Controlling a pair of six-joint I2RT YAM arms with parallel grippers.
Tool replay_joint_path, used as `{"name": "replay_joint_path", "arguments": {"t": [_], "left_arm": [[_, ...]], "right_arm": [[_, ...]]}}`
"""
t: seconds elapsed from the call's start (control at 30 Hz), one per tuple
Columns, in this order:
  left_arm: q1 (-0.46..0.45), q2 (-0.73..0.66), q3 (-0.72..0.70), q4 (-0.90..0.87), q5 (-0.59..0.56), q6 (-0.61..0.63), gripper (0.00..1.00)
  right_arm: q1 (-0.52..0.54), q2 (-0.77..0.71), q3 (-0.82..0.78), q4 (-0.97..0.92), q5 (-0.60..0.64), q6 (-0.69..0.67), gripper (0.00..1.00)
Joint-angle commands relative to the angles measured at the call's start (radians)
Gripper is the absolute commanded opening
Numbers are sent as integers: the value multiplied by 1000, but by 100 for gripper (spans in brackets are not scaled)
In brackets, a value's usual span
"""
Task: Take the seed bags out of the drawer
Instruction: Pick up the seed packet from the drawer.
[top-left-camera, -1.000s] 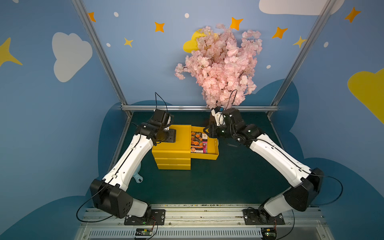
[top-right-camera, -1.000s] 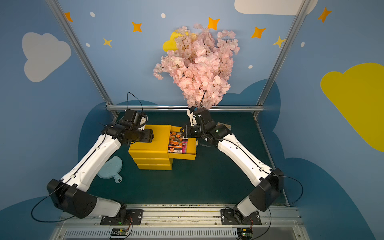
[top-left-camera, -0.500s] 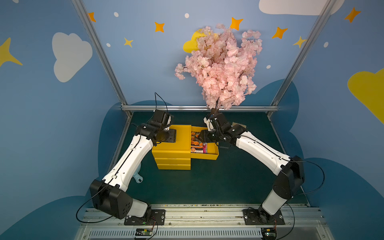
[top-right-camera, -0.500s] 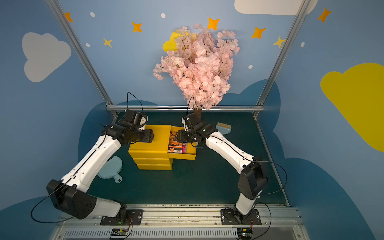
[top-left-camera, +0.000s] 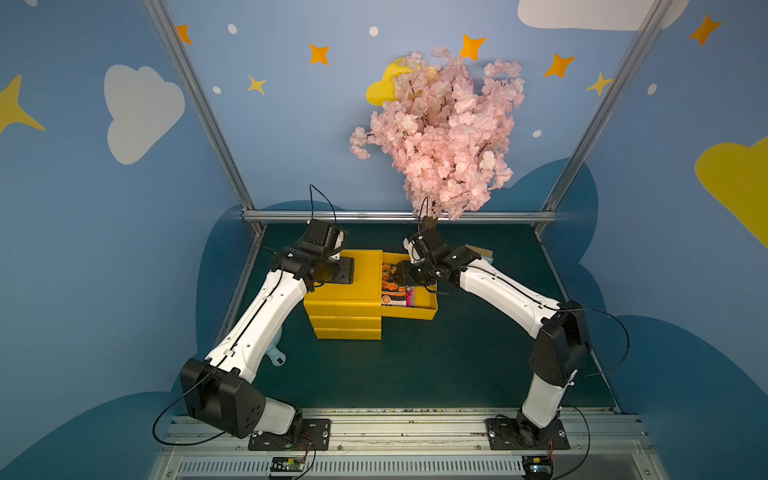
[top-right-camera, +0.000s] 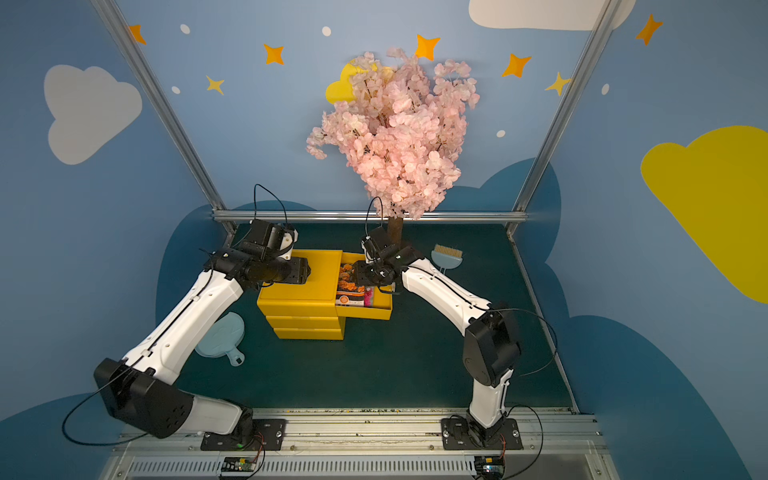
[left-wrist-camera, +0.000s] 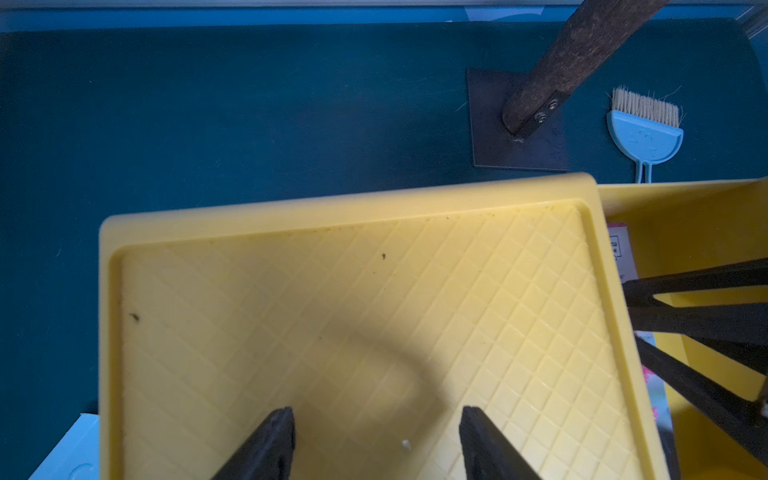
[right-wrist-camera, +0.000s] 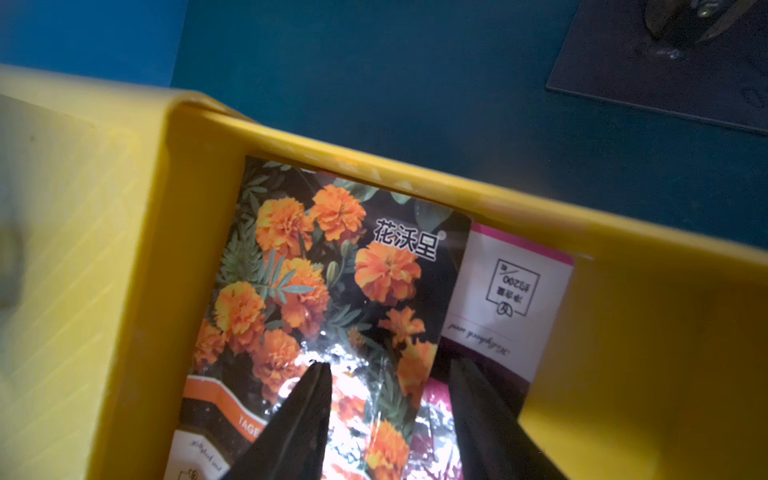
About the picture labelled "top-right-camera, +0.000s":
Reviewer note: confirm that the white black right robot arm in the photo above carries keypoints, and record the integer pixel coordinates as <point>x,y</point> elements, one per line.
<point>491,345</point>

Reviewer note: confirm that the left aluminium frame post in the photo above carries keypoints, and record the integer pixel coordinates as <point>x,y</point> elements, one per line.
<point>115,23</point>

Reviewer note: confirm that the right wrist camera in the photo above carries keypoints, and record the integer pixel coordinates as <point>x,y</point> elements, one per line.
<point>375,241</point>

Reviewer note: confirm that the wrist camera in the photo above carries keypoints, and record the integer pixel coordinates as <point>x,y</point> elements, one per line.
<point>268,241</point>
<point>375,241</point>

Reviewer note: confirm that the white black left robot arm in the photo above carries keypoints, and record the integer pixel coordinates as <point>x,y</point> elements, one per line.
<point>139,389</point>

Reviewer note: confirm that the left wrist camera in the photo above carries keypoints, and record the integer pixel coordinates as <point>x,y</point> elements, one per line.
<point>268,241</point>

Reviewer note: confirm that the light blue dustpan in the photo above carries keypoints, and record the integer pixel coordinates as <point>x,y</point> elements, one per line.
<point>223,339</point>

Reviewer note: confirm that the horizontal aluminium frame rail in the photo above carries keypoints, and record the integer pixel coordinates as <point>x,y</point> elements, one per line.
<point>242,216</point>

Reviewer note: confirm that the right green circuit board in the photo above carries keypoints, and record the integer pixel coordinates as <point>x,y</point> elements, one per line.
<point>489,468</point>

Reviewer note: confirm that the yellow plastic drawer cabinet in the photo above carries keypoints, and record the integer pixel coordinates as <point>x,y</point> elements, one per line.
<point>306,311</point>

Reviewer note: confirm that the pink flower seed bag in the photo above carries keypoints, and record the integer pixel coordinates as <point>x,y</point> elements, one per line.
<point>368,298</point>

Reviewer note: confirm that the orange marigold seed bag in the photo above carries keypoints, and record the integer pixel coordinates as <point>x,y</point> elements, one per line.
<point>348,292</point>

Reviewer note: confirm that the aluminium frame post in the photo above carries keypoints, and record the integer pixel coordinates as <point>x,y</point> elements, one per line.
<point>115,23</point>
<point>606,22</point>

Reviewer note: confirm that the right aluminium frame post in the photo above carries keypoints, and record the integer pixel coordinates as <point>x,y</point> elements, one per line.
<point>606,22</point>

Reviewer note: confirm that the yellow top drawer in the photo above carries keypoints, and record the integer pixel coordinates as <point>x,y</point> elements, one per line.
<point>383,303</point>

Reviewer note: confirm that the front aluminium mounting rail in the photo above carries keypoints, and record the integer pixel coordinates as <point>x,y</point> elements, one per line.
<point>379,444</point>

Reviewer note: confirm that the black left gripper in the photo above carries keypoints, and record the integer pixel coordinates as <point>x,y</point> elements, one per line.
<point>300,270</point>

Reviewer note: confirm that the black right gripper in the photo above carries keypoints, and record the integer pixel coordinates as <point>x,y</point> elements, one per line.
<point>365,272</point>

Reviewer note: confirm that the light blue hand brush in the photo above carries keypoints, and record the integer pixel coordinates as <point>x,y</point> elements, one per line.
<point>446,258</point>

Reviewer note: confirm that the left green circuit board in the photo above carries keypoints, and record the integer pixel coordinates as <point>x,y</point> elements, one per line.
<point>238,466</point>

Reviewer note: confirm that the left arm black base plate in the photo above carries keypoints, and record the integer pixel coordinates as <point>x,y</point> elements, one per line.
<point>265,434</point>

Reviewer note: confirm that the green circuit board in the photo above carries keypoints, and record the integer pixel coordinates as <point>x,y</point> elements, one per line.
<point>238,466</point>
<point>489,468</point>

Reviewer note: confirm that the pink blossom artificial tree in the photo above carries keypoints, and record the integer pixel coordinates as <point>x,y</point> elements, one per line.
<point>402,132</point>

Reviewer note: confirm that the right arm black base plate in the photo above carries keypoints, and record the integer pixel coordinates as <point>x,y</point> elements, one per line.
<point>460,433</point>

